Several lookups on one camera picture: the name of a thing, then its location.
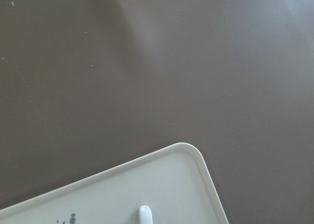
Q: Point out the white ceramic spoon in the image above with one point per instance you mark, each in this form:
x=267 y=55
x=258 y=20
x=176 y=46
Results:
x=145 y=215

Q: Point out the cream rabbit serving tray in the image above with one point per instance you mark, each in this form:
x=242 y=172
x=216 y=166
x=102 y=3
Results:
x=174 y=182

